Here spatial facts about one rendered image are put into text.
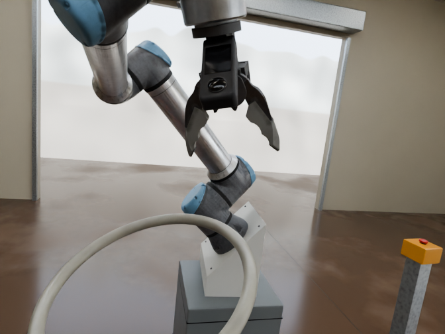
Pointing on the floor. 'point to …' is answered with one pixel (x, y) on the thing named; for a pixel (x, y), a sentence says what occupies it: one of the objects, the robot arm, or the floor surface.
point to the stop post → (413, 284)
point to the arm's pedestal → (220, 306)
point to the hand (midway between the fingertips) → (232, 156)
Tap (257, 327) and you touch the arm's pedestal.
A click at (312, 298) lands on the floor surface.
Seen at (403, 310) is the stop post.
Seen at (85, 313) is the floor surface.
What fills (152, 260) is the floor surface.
